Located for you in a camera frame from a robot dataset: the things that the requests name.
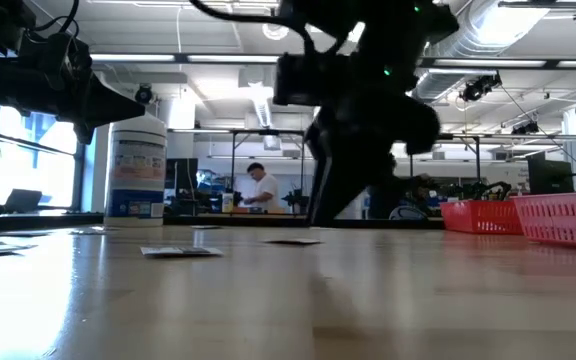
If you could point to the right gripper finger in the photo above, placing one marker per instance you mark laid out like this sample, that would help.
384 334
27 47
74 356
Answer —
385 180
333 180

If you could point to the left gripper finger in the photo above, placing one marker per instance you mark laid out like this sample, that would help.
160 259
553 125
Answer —
113 102

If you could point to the white packet with red print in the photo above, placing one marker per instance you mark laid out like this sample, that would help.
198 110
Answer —
290 242
95 228

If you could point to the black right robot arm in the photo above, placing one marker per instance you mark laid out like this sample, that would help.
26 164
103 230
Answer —
378 22

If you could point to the black background robot arm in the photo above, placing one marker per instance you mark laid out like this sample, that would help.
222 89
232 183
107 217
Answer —
483 191
295 200

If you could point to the person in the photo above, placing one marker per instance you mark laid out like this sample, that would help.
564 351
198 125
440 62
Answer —
267 187

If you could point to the large window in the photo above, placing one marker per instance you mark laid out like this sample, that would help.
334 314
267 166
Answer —
33 165

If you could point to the black overhead beam with lights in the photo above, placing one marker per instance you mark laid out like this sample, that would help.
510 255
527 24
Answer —
180 58

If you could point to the black workstation gantry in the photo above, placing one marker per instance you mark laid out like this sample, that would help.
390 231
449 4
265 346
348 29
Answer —
463 136
268 132

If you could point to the white wipes canister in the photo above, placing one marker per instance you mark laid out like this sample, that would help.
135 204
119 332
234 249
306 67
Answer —
135 200

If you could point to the black monitor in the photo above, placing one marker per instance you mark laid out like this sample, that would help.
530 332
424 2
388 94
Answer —
550 175
182 175

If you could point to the black ceiling-mounted device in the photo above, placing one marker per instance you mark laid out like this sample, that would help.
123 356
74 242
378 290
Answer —
478 87

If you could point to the red plastic basket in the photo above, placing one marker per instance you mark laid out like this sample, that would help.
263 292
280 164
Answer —
483 220
568 222

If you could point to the dark laptop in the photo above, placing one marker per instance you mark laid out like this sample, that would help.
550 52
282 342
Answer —
23 201

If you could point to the white yellow container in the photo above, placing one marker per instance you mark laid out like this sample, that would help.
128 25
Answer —
227 202

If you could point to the black ceiling camera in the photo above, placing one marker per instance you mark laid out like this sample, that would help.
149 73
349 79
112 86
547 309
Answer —
144 94

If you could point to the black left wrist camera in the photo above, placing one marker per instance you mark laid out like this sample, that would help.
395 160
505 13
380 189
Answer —
60 60

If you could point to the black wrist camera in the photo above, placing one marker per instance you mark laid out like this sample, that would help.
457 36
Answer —
295 80
60 60

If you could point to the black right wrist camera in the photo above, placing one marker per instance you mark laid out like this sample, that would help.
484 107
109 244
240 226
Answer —
295 80

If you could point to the black aluminium table frame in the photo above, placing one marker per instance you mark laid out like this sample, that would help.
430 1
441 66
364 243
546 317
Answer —
248 222

